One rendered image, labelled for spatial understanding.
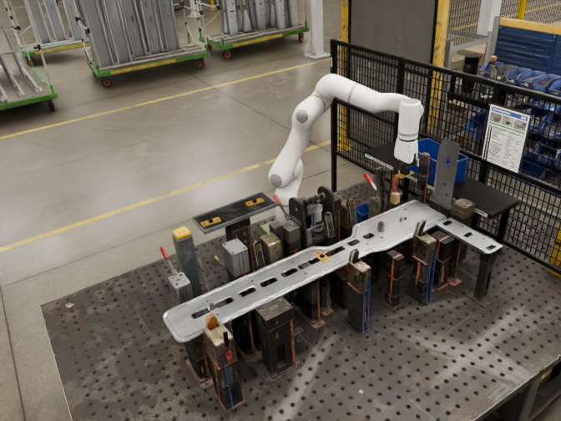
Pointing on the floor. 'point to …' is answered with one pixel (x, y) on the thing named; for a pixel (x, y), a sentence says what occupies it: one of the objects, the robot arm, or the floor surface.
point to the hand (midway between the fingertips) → (405, 169)
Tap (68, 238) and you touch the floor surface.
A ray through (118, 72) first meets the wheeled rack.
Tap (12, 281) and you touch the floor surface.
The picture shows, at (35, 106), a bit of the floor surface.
